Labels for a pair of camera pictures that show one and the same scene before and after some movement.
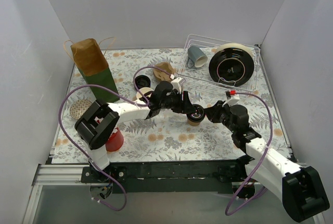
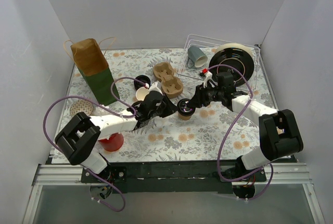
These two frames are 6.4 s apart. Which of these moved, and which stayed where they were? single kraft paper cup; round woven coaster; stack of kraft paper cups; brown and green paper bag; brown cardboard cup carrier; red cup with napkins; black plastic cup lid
Moved: single kraft paper cup; black plastic cup lid
Stayed: stack of kraft paper cups; brown and green paper bag; red cup with napkins; brown cardboard cup carrier; round woven coaster
